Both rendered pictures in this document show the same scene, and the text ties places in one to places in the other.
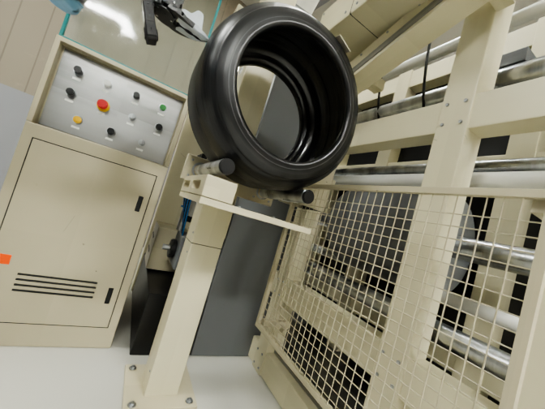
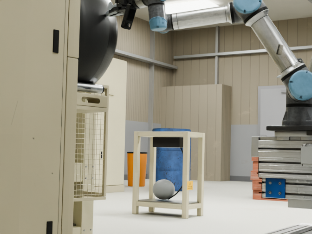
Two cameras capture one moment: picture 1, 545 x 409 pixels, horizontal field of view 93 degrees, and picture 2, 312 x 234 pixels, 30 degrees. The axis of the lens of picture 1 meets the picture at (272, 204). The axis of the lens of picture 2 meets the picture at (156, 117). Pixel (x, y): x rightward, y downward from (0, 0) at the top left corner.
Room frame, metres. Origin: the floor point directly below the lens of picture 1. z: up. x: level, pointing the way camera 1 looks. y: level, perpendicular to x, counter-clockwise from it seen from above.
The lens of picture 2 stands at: (1.48, 2.93, 0.59)
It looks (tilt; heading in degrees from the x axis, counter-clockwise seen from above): 4 degrees up; 249
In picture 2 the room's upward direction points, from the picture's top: 1 degrees clockwise
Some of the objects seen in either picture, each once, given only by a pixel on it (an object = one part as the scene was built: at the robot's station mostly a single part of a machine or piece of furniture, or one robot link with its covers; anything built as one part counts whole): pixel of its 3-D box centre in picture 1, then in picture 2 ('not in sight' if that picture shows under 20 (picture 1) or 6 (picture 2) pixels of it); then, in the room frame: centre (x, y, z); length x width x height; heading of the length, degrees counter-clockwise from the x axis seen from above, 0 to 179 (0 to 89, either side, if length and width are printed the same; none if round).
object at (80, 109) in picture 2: (240, 210); (54, 108); (0.91, 0.10, 0.80); 0.37 x 0.36 x 0.02; 118
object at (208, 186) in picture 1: (204, 187); (73, 99); (0.85, 0.23, 0.83); 0.36 x 0.09 x 0.06; 28
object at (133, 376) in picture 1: (159, 384); not in sight; (1.13, 0.24, 0.01); 0.27 x 0.27 x 0.02; 28
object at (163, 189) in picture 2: not in sight; (168, 173); (-0.71, -2.31, 0.40); 0.60 x 0.35 x 0.80; 127
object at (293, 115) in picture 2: not in sight; (299, 115); (-0.03, 0.79, 0.77); 0.15 x 0.15 x 0.10
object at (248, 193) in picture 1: (232, 182); not in sight; (1.07, 0.18, 0.90); 0.40 x 0.03 x 0.10; 118
